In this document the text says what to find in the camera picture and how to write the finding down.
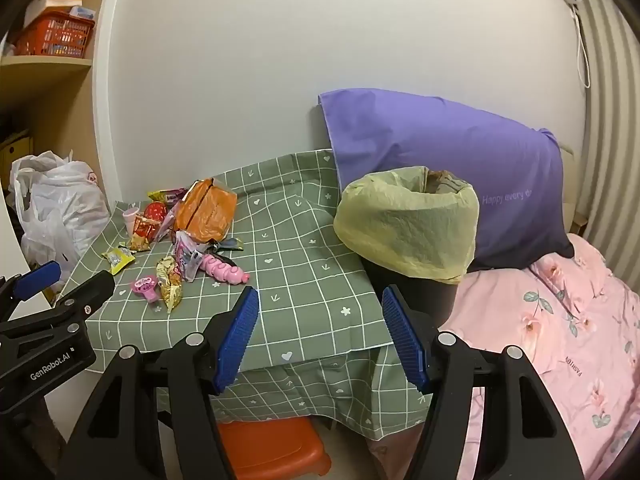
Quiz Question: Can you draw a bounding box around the green checked tablecloth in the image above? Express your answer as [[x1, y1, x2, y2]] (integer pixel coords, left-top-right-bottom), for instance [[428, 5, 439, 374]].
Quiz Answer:
[[65, 149, 436, 443]]

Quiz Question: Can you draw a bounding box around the yellow bin liner bag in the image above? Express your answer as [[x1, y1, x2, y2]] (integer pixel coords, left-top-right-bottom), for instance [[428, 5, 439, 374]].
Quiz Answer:
[[333, 166, 480, 283]]

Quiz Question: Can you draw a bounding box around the pink floral blanket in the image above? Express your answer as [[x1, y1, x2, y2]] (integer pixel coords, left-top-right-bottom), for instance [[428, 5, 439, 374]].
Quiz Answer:
[[367, 232, 640, 480]]

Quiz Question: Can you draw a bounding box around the purple pillow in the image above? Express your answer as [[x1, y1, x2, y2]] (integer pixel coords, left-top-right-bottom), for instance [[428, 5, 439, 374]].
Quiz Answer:
[[317, 90, 576, 273]]

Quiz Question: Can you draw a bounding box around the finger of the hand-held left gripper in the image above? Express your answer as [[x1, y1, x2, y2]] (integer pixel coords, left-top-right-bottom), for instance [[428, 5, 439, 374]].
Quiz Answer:
[[0, 261, 62, 313], [0, 270, 117, 350]]

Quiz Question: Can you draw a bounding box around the black trash bin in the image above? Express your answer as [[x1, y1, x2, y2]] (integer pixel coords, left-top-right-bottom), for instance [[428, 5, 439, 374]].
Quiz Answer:
[[362, 255, 458, 333]]

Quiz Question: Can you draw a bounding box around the gold snack wrapper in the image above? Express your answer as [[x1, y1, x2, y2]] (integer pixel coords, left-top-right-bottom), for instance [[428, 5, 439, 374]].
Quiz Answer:
[[156, 256, 185, 313]]

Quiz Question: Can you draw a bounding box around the red plastic basket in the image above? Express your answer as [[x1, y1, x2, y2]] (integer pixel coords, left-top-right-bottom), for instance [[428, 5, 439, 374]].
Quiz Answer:
[[15, 16, 96, 57]]

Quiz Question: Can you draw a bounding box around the pink round toy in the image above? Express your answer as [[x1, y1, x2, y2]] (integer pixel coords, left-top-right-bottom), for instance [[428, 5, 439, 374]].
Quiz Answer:
[[130, 275, 161, 303]]

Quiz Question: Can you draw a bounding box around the yellow purple wrapper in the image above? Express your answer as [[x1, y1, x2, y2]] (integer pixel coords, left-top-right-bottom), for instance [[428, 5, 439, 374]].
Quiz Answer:
[[147, 188, 187, 206]]

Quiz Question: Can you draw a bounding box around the white plastic bag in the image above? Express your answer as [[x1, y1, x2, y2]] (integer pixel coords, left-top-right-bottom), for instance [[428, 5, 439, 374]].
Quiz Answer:
[[9, 150, 112, 267]]

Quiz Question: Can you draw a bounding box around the orange snack bag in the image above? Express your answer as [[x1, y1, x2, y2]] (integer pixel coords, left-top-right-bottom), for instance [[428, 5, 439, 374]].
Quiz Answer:
[[172, 178, 238, 243]]

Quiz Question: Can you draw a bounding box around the brown paper packaging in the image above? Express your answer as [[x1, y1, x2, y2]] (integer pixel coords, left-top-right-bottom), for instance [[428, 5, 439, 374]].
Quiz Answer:
[[422, 169, 468, 195]]

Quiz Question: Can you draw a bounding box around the clear colourful plastic wrapper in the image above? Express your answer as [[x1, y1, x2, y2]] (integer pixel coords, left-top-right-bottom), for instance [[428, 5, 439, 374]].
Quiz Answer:
[[172, 230, 206, 281]]

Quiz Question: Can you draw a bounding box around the white cord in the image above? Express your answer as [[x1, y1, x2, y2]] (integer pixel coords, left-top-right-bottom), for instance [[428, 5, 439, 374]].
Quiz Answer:
[[572, 2, 591, 88]]

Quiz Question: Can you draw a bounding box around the orange white box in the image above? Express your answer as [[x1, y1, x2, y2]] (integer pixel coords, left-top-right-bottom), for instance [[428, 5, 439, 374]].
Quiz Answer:
[[24, 0, 84, 26]]

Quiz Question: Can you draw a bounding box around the red printed paper cup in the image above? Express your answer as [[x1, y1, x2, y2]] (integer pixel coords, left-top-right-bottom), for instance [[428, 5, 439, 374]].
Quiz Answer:
[[131, 215, 166, 252]]

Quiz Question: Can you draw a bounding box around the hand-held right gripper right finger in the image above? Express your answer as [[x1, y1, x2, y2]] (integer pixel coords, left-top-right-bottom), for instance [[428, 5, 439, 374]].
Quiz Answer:
[[382, 285, 586, 480]]

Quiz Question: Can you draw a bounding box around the wooden shelf unit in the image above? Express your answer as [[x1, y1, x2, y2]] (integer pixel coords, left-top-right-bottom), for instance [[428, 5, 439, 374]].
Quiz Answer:
[[0, 0, 113, 116]]

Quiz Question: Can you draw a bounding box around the beige pleated curtain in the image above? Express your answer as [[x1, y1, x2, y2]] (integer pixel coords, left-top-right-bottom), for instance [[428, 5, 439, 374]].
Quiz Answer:
[[570, 0, 640, 281]]

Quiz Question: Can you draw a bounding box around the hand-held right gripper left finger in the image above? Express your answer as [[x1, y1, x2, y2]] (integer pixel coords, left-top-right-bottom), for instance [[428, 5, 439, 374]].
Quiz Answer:
[[55, 286, 261, 480]]

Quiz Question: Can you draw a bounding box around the yellow candy wrapper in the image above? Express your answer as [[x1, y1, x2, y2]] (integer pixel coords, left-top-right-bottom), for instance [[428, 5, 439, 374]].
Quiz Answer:
[[101, 246, 137, 276]]

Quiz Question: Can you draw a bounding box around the orange plastic stool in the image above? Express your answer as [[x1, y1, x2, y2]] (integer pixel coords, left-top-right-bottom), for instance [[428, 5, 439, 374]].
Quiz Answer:
[[217, 417, 333, 480]]

